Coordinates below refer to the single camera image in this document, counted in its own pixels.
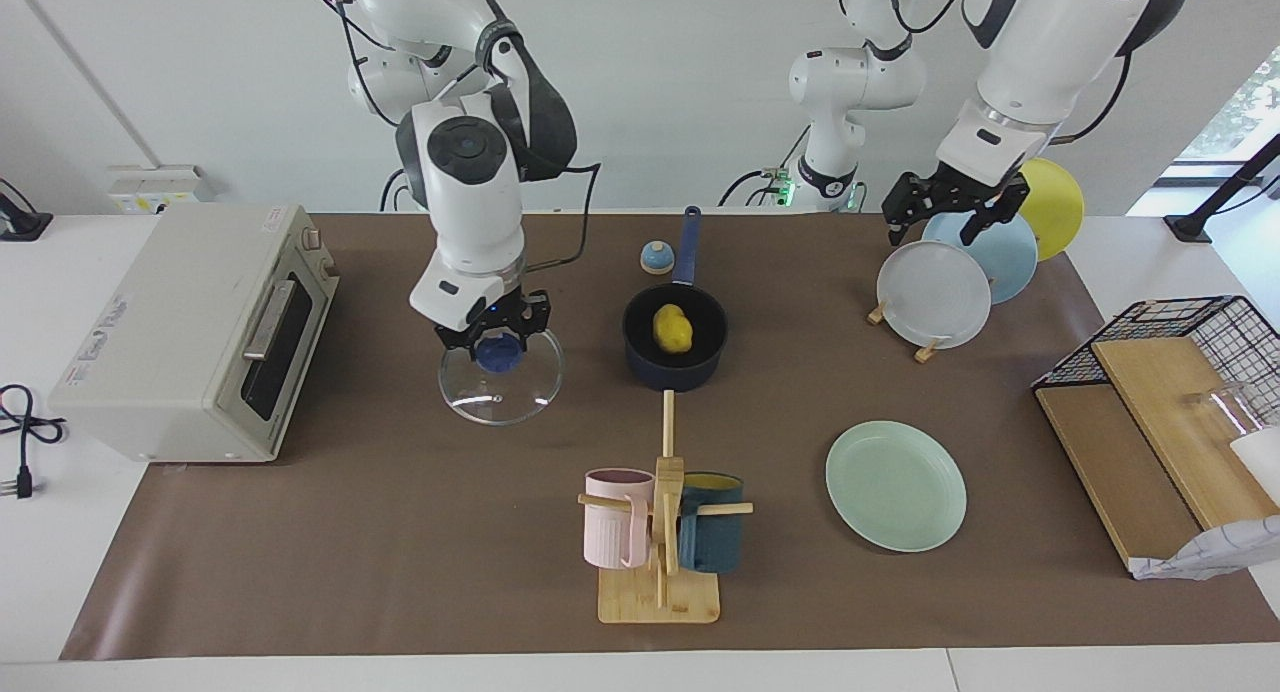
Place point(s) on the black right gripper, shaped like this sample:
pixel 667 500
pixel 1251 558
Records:
pixel 500 314

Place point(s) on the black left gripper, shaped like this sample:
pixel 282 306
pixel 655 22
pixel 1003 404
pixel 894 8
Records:
pixel 950 194

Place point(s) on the glass lid blue knob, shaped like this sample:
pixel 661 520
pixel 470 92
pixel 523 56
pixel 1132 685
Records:
pixel 497 357

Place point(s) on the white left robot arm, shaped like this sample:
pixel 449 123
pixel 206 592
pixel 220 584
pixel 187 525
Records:
pixel 1050 62

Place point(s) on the grey plate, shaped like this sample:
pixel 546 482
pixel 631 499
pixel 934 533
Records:
pixel 935 294

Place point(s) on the light blue plate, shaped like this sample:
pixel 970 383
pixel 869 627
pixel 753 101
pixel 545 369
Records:
pixel 1010 262

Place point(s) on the yellow plate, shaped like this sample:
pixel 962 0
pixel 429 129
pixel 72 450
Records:
pixel 1055 207

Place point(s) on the wooden plate rack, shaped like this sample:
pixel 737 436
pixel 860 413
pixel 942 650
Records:
pixel 928 352

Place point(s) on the mint green plate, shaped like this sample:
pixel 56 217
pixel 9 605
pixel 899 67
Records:
pixel 895 487

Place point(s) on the small blue round lid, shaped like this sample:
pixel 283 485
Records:
pixel 656 260

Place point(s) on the brown table mat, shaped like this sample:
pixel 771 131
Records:
pixel 400 532

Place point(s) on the pink ribbed mug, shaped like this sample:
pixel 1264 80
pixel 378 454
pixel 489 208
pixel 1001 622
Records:
pixel 615 527

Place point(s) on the black stand with pole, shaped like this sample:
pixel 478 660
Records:
pixel 1195 224

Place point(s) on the wooden shelf rack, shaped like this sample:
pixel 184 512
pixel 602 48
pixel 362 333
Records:
pixel 1150 402

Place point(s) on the dark blue mug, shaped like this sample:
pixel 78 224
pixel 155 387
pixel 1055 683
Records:
pixel 715 542

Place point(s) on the wooden mug tree stand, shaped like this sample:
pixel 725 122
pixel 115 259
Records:
pixel 660 597

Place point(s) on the clear glass cup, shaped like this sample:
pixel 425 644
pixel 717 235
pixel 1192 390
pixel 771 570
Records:
pixel 1215 410

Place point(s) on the beige toaster oven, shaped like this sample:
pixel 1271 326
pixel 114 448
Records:
pixel 160 322

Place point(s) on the white translucent container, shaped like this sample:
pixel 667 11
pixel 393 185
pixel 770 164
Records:
pixel 1262 462

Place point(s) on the white patterned cloth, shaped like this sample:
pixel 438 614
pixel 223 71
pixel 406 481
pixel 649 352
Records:
pixel 1220 552

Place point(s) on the white wall socket box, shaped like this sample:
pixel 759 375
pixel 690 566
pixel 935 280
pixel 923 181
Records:
pixel 160 187

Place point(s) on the black table clamp mount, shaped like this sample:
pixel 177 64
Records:
pixel 22 222

